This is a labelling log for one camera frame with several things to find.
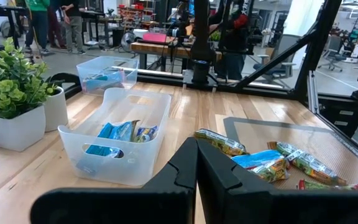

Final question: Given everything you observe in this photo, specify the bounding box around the clear plastic bin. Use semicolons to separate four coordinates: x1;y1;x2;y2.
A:
76;55;139;96

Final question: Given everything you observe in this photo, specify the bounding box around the wooden workbench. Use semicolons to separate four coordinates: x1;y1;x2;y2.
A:
131;40;223;71

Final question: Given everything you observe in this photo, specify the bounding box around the grey-bordered baking mat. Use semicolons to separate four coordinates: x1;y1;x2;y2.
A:
223;116;358;191

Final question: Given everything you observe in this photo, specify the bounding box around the round desk fan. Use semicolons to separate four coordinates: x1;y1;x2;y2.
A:
120;30;137;53

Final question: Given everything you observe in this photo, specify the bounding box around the dark multicolour granola bar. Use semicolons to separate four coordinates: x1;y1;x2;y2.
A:
134;125;158;143

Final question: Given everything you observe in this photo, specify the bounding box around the person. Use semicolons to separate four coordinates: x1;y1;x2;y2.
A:
59;0;87;55
209;0;252;82
24;0;52;54

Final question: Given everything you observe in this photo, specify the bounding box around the shelf with red bins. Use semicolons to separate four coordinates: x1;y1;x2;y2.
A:
117;2;150;30

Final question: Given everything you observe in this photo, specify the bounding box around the frosted clear handled bin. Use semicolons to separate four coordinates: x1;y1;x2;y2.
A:
57;87;172;187

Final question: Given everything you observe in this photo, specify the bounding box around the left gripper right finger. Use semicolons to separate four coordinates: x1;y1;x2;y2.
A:
196;138;358;224

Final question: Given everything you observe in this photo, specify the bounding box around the red flat item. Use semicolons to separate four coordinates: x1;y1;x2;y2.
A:
142;32;168;44

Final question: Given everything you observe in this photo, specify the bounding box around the silver bracket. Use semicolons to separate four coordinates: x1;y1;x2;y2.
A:
306;70;320;115

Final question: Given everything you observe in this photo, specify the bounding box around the succulent round white pot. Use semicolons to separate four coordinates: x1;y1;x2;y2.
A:
44;86;69;133

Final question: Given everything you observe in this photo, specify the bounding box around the green white granola bar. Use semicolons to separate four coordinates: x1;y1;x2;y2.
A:
250;157;291;184

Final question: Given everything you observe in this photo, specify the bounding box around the grey office chair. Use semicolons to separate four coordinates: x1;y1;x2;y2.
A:
317;35;348;72
252;33;303;85

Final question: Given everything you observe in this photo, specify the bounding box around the green snack bar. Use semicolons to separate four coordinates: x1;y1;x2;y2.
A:
193;128;249;157

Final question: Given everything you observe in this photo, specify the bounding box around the leafy plant square white pot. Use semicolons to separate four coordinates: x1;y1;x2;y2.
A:
0;37;57;152

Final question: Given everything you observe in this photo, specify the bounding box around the silver green granola bar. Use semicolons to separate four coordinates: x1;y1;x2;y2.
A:
266;141;348;187

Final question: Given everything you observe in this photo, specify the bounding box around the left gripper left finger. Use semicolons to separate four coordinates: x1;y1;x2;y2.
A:
30;136;198;224

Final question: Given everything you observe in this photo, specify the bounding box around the black aluminium table frame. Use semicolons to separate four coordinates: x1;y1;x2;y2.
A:
47;0;358;156

